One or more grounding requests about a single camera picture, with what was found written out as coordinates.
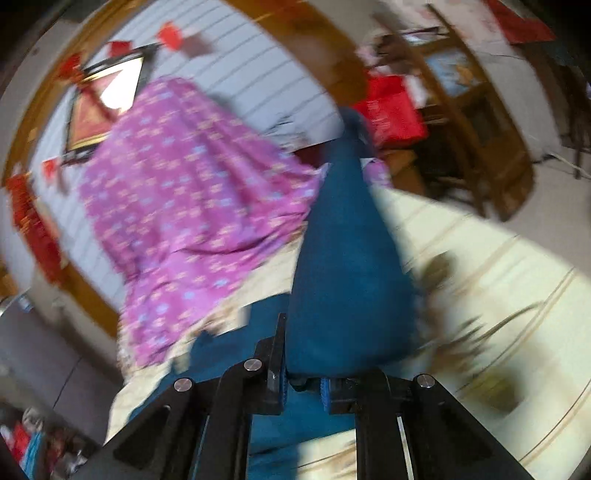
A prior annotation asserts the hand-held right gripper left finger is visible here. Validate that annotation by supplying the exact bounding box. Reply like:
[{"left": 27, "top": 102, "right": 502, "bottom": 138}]
[{"left": 92, "top": 313, "right": 290, "bottom": 480}]

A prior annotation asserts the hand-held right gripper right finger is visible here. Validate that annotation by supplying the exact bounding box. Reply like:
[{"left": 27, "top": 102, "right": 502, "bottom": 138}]
[{"left": 320, "top": 368, "right": 536, "bottom": 480}]

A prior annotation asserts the teal quilted jacket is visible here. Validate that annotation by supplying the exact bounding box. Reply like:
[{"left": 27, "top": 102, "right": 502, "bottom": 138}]
[{"left": 129, "top": 106, "right": 426, "bottom": 480}]

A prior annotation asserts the purple floral sheet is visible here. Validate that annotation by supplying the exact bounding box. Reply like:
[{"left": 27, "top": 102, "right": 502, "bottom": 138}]
[{"left": 78, "top": 76, "right": 393, "bottom": 370}]

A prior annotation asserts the bed with floral checked sheet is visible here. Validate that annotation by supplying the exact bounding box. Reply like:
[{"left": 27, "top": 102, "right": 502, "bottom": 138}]
[{"left": 106, "top": 185, "right": 591, "bottom": 480}]

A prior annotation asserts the grey refrigerator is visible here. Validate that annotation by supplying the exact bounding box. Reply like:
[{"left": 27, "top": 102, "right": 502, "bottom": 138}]
[{"left": 0, "top": 295, "right": 125, "bottom": 444}]

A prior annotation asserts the red shopping bag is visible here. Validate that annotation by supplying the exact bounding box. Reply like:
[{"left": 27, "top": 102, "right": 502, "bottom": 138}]
[{"left": 353, "top": 76, "right": 428, "bottom": 148}]

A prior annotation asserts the white panelled wooden headboard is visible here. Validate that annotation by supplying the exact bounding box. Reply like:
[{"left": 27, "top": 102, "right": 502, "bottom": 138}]
[{"left": 0, "top": 0, "right": 370, "bottom": 337}]

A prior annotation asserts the large framed picture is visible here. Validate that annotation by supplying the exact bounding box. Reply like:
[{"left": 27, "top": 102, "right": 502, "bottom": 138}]
[{"left": 62, "top": 48, "right": 158, "bottom": 164}]

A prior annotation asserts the colourful picture box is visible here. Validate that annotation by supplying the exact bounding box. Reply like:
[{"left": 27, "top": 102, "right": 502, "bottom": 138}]
[{"left": 425, "top": 51, "right": 483, "bottom": 95}]

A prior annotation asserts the red hanging cloth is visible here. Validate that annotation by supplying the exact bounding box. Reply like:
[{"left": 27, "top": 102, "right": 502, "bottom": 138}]
[{"left": 487, "top": 0, "right": 557, "bottom": 44}]

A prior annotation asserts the red tasselled wall banner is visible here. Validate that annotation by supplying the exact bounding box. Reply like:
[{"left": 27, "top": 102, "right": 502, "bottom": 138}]
[{"left": 4, "top": 173, "right": 65, "bottom": 282}]

